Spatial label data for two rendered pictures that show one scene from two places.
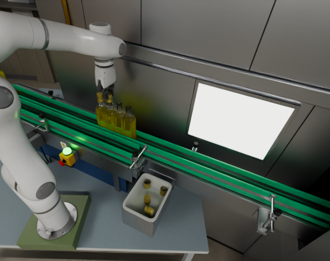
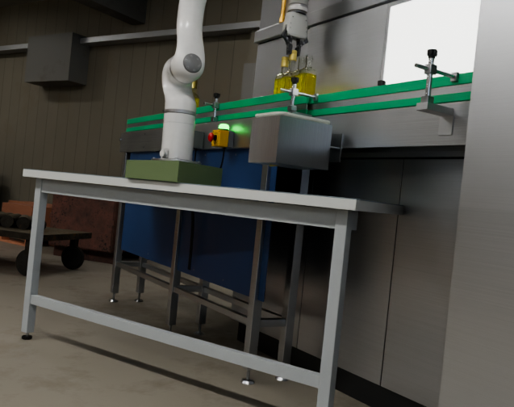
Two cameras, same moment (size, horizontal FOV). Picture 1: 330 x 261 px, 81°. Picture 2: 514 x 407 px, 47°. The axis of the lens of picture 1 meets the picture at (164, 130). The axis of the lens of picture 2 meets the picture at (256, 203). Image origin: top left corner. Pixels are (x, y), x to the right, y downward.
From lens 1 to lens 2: 1.97 m
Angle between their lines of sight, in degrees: 52
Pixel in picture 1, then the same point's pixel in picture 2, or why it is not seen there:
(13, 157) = (186, 22)
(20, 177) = (181, 39)
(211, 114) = (405, 41)
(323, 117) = not seen: outside the picture
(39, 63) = not seen: hidden behind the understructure
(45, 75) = not seen: hidden behind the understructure
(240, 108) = (433, 12)
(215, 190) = (389, 115)
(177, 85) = (369, 22)
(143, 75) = (338, 31)
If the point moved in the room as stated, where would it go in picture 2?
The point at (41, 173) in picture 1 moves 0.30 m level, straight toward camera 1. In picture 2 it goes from (197, 47) to (203, 24)
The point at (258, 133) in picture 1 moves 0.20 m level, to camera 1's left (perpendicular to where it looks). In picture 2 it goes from (458, 36) to (400, 41)
